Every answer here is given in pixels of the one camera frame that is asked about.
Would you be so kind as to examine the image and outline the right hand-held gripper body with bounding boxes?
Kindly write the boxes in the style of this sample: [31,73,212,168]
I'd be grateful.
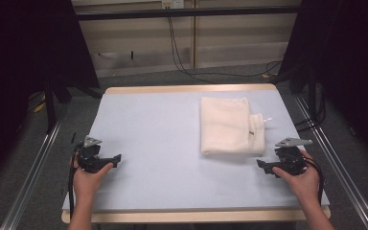
[274,137,314,177]

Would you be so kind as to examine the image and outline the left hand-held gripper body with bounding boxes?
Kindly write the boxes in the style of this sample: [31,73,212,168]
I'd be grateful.
[76,135,109,174]

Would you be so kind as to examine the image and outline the white towel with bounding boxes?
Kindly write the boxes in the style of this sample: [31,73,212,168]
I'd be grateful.
[199,96,273,156]

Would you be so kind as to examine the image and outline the person's left hand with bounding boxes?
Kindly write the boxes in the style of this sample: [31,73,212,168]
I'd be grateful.
[72,158,115,201]

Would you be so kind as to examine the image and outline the person's right hand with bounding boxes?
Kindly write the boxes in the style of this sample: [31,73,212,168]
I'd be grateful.
[271,149,321,206]

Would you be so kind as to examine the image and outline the light blue mat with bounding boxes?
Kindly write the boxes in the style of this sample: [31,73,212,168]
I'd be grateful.
[61,89,331,213]

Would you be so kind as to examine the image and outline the black stand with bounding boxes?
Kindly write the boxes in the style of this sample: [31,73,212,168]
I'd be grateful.
[42,75,59,134]
[306,71,319,124]

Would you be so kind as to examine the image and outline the yellow tape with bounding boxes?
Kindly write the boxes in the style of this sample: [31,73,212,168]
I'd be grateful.
[33,95,48,113]

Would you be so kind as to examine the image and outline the wooden table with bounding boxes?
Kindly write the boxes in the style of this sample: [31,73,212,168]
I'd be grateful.
[60,83,332,224]

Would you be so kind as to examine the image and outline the dark curtain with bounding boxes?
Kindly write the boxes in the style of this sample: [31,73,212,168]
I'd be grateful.
[279,0,368,169]
[0,0,101,191]

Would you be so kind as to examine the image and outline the black horizontal bar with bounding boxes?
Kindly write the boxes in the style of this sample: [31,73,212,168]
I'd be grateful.
[76,5,302,22]

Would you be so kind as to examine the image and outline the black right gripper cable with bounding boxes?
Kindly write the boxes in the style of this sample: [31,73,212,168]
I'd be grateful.
[303,156,326,206]

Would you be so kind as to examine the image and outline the black floor cables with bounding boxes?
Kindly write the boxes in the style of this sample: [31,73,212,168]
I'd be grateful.
[294,92,328,132]

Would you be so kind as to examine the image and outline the metal floor rail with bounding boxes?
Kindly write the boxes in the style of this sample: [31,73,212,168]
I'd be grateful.
[0,116,65,230]
[292,94,368,230]

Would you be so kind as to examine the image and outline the black wall cable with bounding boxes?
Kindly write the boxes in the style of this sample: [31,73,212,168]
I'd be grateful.
[167,15,284,84]

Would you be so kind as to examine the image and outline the white wall outlet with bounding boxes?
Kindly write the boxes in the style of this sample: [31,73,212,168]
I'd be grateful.
[161,0,185,10]

